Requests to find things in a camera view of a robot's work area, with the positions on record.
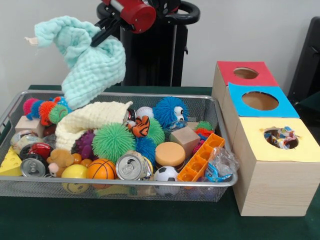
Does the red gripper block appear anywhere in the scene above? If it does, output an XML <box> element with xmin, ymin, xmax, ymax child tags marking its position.
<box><xmin>90</xmin><ymin>0</ymin><xmax>157</xmax><ymax>48</ymax></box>

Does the mint green waffle cloth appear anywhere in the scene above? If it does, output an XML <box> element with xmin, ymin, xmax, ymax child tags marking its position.
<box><xmin>25</xmin><ymin>16</ymin><xmax>127</xmax><ymax>111</ymax></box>

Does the cream waffle cloth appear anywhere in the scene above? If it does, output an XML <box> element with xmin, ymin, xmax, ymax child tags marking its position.
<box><xmin>55</xmin><ymin>101</ymin><xmax>134</xmax><ymax>151</ymax></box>

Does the green spiky ball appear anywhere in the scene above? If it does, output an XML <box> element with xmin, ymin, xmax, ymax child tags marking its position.
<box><xmin>92</xmin><ymin>123</ymin><xmax>136</xmax><ymax>164</ymax></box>

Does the white colourful spotted cloth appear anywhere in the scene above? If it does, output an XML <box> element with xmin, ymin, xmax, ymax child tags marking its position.
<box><xmin>264</xmin><ymin>126</ymin><xmax>300</xmax><ymax>150</ymax></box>

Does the clear mesh bin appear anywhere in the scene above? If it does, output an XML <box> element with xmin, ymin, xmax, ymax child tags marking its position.
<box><xmin>0</xmin><ymin>90</ymin><xmax>239</xmax><ymax>203</ymax></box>

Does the wooden three-hole box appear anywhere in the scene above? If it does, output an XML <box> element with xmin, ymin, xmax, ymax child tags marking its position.
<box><xmin>211</xmin><ymin>61</ymin><xmax>320</xmax><ymax>217</ymax></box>

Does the large blue spiky ball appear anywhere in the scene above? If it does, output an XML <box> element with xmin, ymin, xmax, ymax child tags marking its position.
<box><xmin>152</xmin><ymin>96</ymin><xmax>191</xmax><ymax>130</ymax></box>

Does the orange tiger striped toy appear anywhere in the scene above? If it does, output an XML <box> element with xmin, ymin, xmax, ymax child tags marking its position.
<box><xmin>125</xmin><ymin>116</ymin><xmax>151</xmax><ymax>138</ymax></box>

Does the small brown teddy bear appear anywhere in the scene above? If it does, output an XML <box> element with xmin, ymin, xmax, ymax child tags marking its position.
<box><xmin>47</xmin><ymin>148</ymin><xmax>76</xmax><ymax>177</ymax></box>

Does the plain wooden cube block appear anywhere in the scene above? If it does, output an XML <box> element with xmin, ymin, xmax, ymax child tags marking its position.
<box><xmin>169</xmin><ymin>126</ymin><xmax>201</xmax><ymax>159</ymax></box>

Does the round wooden disc toy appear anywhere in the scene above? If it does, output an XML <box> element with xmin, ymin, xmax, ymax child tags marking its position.
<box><xmin>155</xmin><ymin>142</ymin><xmax>186</xmax><ymax>168</ymax></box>

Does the silver drink can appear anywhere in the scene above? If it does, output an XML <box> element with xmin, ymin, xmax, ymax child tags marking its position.
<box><xmin>116</xmin><ymin>151</ymin><xmax>151</xmax><ymax>181</ymax></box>

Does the small orange basketball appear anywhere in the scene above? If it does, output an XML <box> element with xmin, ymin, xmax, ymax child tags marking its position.
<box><xmin>86</xmin><ymin>158</ymin><xmax>119</xmax><ymax>181</ymax></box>

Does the yellow ball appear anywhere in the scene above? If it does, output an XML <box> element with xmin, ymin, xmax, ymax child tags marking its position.
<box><xmin>61</xmin><ymin>164</ymin><xmax>89</xmax><ymax>180</ymax></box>

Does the small soccer ball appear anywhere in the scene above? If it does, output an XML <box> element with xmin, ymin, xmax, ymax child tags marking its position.
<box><xmin>153</xmin><ymin>166</ymin><xmax>180</xmax><ymax>196</ymax></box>

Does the orange plastic gear toy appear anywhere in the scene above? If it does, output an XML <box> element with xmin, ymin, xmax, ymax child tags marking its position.
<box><xmin>176</xmin><ymin>132</ymin><xmax>226</xmax><ymax>183</ymax></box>

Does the yellow wedge block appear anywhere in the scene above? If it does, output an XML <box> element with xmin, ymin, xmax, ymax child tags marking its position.
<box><xmin>0</xmin><ymin>146</ymin><xmax>23</xmax><ymax>177</ymax></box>

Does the clear plastic packet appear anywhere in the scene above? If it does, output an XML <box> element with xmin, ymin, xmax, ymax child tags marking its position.
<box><xmin>205</xmin><ymin>147</ymin><xmax>240</xmax><ymax>183</ymax></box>

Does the black panel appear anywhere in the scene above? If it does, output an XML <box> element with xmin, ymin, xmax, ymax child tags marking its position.
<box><xmin>287</xmin><ymin>16</ymin><xmax>320</xmax><ymax>123</ymax></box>

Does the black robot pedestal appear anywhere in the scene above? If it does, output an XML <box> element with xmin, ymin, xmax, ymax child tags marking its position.
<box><xmin>96</xmin><ymin>0</ymin><xmax>201</xmax><ymax>87</ymax></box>

